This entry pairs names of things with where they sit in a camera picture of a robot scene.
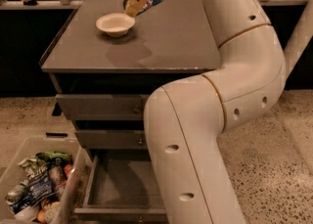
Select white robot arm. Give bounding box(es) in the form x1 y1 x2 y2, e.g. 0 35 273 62
144 0 286 224

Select grey drawer cabinet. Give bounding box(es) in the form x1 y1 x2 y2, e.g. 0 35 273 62
39 0 223 157

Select grey top drawer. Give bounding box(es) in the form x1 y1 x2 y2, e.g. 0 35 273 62
56 94 148 120

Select grey middle drawer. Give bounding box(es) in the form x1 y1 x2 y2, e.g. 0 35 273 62
75 130 147 150

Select grey open bottom drawer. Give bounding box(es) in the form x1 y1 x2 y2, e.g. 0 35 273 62
74 150 168 224

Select silver can in bin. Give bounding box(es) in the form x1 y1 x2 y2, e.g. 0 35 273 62
5 179 29 204

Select white paper bowl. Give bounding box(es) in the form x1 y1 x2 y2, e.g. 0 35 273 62
96 13 135 37

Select white diagonal pole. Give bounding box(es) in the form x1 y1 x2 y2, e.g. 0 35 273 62
284 0 313 76

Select green snack bag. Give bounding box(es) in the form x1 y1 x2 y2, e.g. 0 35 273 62
35 151 72 166

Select dark blue chip bag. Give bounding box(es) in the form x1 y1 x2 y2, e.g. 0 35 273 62
13 165 53 209

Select clear plastic storage bin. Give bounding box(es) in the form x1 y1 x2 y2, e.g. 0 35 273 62
0 138 84 224

